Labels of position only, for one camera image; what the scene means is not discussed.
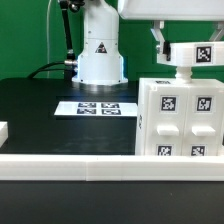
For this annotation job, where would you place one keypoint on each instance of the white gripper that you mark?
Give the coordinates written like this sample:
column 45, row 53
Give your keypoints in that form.
column 180, row 10

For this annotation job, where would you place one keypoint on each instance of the white cabinet top block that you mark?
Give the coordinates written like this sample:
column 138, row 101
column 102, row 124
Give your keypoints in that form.
column 194, row 54

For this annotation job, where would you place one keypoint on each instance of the white cabinet body box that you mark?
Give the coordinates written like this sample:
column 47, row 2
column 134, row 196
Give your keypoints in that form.
column 147, row 84

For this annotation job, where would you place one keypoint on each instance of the white cabinet door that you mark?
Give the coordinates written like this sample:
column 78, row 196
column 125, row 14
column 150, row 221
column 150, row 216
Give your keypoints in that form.
column 165, row 121
column 204, row 120

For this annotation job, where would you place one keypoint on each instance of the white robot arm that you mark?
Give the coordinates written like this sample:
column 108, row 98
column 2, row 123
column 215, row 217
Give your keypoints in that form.
column 100, row 62

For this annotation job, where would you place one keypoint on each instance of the black camera stand pole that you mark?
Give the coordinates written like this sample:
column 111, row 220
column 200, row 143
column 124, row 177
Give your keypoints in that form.
column 70, row 62

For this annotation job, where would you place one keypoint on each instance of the white marker base plate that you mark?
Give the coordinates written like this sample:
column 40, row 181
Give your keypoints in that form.
column 105, row 109

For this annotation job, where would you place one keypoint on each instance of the white U-shaped fence frame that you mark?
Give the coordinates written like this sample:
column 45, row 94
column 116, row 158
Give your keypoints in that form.
column 110, row 168

